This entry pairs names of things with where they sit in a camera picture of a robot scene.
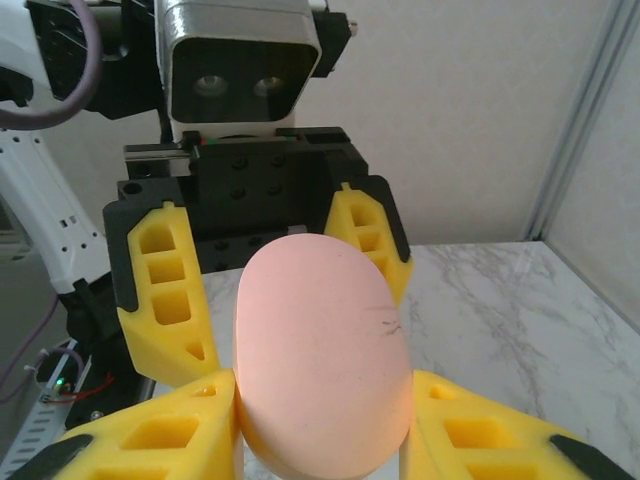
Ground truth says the grey slotted cable duct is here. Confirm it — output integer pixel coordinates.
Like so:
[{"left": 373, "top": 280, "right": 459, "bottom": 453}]
[{"left": 7, "top": 339, "right": 94, "bottom": 480}]

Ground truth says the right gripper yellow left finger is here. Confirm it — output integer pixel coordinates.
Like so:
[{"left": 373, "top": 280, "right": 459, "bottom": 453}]
[{"left": 4, "top": 369, "right": 245, "bottom": 480}]

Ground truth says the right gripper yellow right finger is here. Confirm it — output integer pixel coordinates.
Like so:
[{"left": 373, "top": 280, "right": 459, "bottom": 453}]
[{"left": 398, "top": 369, "right": 639, "bottom": 480}]

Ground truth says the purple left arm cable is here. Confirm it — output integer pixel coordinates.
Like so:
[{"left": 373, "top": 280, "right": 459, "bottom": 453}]
[{"left": 0, "top": 0, "right": 105, "bottom": 404}]

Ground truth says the pink earbud charging case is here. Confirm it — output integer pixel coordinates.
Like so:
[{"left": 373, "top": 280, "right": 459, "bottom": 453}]
[{"left": 232, "top": 233, "right": 416, "bottom": 480}]

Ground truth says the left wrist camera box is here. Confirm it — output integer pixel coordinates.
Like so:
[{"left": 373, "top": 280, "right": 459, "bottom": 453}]
[{"left": 153, "top": 0, "right": 322, "bottom": 142}]

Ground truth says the aluminium left corner post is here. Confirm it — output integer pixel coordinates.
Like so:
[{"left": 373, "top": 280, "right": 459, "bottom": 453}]
[{"left": 527, "top": 0, "right": 640, "bottom": 242}]

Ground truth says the thin red wire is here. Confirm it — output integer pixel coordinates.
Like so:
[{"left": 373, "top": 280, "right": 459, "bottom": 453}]
[{"left": 64, "top": 372, "right": 116, "bottom": 401}]

